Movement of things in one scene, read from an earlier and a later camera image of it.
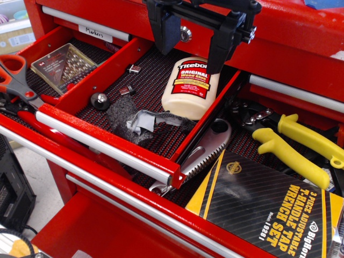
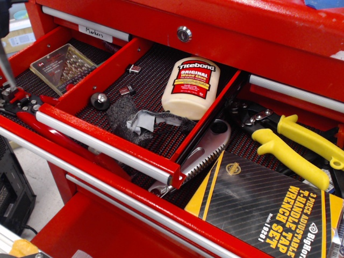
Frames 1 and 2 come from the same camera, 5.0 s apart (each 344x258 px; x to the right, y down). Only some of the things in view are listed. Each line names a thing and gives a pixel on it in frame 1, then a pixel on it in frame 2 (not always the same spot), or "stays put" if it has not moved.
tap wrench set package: x=270 y=208 stays put
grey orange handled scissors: x=14 y=65 -> x=4 y=30
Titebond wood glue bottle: x=189 y=89 stays put
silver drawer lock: x=185 y=34 stays put
